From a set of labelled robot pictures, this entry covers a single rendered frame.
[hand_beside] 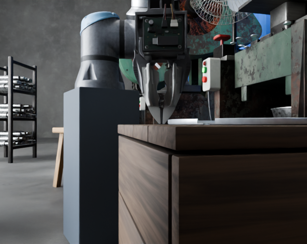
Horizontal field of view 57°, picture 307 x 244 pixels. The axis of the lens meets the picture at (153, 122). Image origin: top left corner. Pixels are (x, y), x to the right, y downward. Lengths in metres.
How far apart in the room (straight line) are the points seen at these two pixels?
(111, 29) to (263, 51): 0.54
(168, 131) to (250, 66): 0.95
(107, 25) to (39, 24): 7.12
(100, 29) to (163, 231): 0.70
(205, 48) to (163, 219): 2.26
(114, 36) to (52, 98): 6.74
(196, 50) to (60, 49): 5.66
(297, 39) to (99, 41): 0.54
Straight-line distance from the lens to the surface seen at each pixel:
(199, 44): 2.46
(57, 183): 1.67
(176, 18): 0.40
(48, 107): 7.56
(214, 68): 1.22
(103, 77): 0.82
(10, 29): 8.05
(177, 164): 0.21
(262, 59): 1.09
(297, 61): 0.85
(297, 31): 0.87
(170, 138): 0.21
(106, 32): 0.86
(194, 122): 0.35
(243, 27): 2.66
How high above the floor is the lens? 0.35
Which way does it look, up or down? level
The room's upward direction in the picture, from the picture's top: straight up
